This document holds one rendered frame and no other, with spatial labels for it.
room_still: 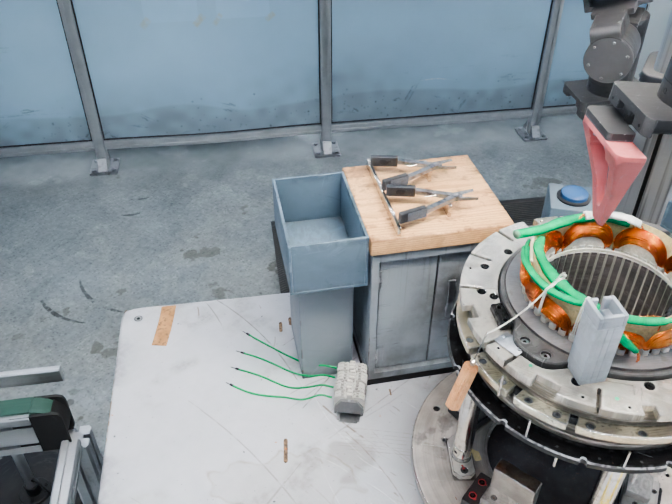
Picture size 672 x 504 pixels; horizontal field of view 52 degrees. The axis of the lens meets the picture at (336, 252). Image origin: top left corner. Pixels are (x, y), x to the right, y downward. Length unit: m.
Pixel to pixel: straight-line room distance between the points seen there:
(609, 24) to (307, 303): 0.53
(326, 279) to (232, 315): 0.32
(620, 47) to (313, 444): 0.66
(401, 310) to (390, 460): 0.21
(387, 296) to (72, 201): 2.23
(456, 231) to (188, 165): 2.35
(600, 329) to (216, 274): 1.98
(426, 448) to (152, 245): 1.88
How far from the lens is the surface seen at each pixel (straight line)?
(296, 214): 1.06
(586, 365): 0.69
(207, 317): 1.21
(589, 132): 0.54
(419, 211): 0.90
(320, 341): 1.04
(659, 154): 1.22
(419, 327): 1.04
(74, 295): 2.57
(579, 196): 1.08
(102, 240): 2.79
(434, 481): 0.97
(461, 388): 0.76
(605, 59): 0.91
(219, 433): 1.05
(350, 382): 1.04
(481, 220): 0.95
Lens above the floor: 1.61
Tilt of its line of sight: 38 degrees down
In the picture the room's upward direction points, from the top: straight up
